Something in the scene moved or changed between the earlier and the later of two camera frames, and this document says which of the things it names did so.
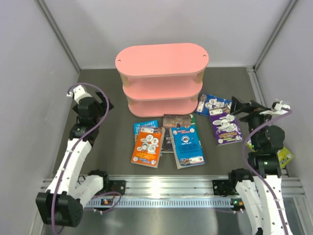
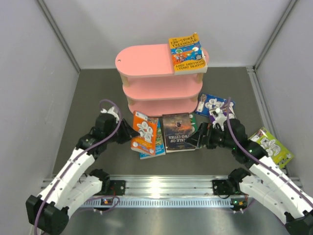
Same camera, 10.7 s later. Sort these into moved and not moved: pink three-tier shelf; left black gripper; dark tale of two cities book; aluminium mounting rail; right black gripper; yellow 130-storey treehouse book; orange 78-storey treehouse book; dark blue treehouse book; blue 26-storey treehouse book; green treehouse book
Moved: right black gripper; blue 26-storey treehouse book; orange 78-storey treehouse book; yellow 130-storey treehouse book; left black gripper
Not moved: green treehouse book; dark blue treehouse book; aluminium mounting rail; pink three-tier shelf; dark tale of two cities book
